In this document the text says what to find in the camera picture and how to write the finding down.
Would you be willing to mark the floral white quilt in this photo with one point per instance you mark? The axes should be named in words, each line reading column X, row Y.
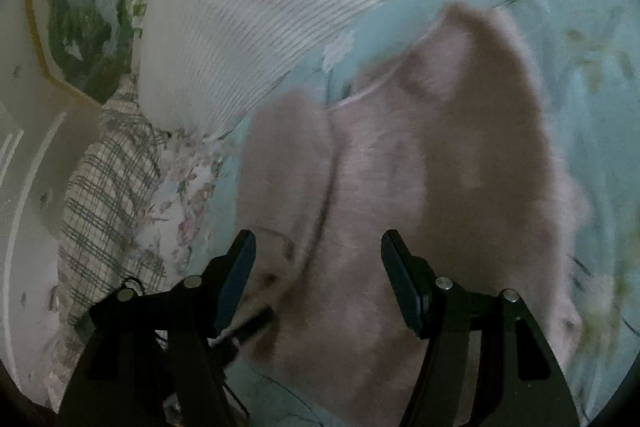
column 189, row 166

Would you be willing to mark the pink fleece garment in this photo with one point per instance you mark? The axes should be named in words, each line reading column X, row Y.
column 445, row 143

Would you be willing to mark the checked plaid blanket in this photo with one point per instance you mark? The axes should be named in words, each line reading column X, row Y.
column 103, row 203

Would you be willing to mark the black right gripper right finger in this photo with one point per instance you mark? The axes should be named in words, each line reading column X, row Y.
column 441, row 312

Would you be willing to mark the light blue floral bedsheet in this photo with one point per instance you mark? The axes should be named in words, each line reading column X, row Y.
column 587, row 58

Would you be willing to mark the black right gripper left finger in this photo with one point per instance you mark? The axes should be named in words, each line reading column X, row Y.
column 194, row 314

